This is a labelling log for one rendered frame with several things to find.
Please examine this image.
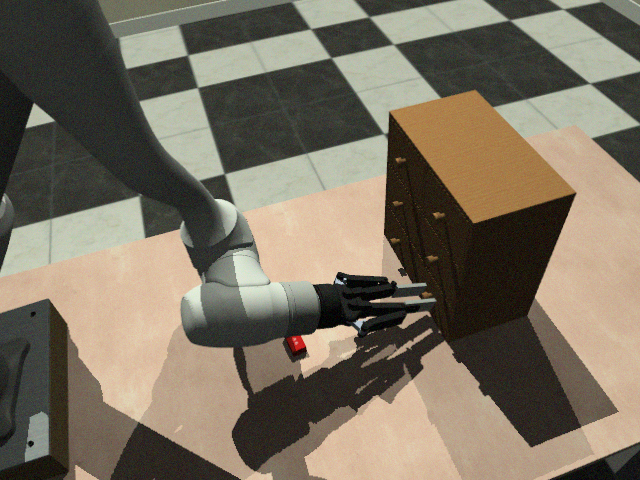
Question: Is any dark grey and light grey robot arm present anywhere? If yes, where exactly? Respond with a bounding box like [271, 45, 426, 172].
[0, 0, 321, 441]

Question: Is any brown wooden chest of drawers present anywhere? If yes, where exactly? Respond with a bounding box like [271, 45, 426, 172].
[384, 90, 577, 343]

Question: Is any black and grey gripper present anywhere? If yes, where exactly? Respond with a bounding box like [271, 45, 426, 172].
[313, 272, 436, 338]

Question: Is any small red block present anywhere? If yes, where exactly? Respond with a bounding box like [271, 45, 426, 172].
[285, 336, 307, 357]

